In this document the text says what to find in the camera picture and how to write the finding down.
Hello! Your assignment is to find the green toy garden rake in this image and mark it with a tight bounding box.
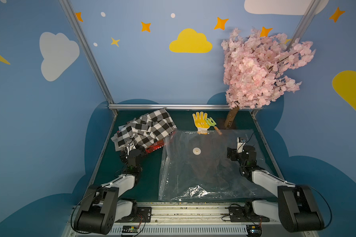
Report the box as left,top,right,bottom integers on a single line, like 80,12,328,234
205,117,222,135

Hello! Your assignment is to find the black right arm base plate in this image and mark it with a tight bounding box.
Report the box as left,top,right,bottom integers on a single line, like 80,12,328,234
228,205,270,224

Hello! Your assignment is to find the right green circuit board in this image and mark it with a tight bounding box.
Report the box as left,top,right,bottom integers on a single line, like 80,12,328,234
246,225,262,237

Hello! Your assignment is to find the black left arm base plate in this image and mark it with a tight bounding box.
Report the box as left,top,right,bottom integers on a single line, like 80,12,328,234
116,207,152,223

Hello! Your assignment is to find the green circuit board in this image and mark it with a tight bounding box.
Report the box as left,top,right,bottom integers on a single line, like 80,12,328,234
122,226,139,234
246,225,262,237

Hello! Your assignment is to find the yellow dotted work glove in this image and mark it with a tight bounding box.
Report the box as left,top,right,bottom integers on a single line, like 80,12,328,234
192,112,210,134

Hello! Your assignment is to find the aluminium back frame rail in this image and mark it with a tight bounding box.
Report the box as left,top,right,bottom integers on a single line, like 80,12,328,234
108,103,260,111

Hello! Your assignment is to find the left green circuit board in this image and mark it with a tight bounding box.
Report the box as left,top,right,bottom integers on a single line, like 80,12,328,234
122,226,139,234

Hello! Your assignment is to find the aluminium corner post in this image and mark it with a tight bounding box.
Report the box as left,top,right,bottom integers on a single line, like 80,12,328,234
59,0,118,118
250,0,322,118

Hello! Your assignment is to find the aluminium front rail platform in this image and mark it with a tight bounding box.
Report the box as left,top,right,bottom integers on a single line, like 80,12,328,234
60,202,319,237

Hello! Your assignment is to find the left aluminium corner post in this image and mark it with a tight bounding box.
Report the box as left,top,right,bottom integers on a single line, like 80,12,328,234
59,0,118,118

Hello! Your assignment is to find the grey white checked shirt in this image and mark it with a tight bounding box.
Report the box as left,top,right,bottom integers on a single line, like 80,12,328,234
111,109,177,151

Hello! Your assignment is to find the pink cherry blossom tree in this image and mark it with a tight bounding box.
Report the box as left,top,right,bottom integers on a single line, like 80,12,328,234
221,28,316,128

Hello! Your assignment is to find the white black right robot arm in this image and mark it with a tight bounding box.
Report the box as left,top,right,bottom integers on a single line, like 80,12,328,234
226,137,333,233

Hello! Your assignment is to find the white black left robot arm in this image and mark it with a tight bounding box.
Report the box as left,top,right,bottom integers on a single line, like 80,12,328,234
70,148,147,235

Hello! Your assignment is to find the right aluminium corner post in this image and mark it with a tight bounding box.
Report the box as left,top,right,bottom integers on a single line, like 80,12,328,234
250,0,322,118

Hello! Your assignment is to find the clear plastic vacuum bag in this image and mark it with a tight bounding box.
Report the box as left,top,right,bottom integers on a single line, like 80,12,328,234
158,129,273,202

